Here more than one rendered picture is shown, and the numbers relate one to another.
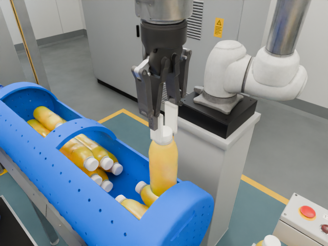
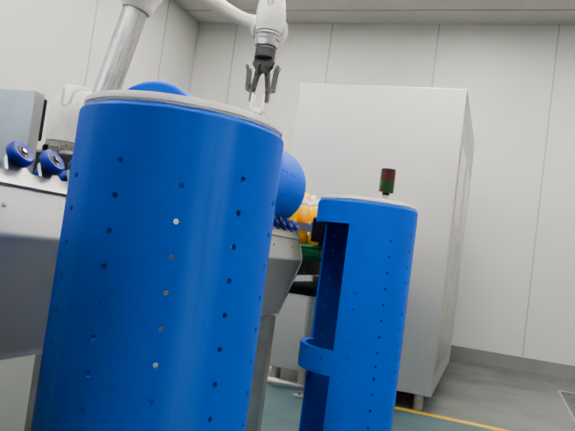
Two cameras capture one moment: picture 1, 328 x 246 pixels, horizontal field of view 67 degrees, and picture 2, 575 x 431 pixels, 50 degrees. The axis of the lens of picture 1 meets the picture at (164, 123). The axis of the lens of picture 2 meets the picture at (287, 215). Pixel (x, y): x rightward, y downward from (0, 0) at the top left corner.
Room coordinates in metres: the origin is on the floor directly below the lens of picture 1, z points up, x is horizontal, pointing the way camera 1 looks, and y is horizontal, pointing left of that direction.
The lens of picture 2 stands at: (1.15, 2.12, 0.87)
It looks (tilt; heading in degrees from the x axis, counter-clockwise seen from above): 3 degrees up; 247
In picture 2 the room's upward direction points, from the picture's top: 8 degrees clockwise
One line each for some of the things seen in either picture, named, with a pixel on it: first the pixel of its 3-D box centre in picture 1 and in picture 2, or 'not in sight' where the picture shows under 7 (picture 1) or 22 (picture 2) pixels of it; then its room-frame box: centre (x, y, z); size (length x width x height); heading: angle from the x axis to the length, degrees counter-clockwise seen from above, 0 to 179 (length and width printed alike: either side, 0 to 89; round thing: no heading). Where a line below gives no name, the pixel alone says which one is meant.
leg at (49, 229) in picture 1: (42, 214); not in sight; (0.94, 0.76, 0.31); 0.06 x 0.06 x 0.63; 48
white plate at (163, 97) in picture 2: not in sight; (185, 121); (0.95, 1.25, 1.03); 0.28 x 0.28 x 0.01
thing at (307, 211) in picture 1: (307, 212); not in sight; (0.40, -0.38, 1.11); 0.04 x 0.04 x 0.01
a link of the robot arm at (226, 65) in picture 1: (226, 67); (74, 115); (1.02, -0.27, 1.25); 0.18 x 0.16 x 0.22; 63
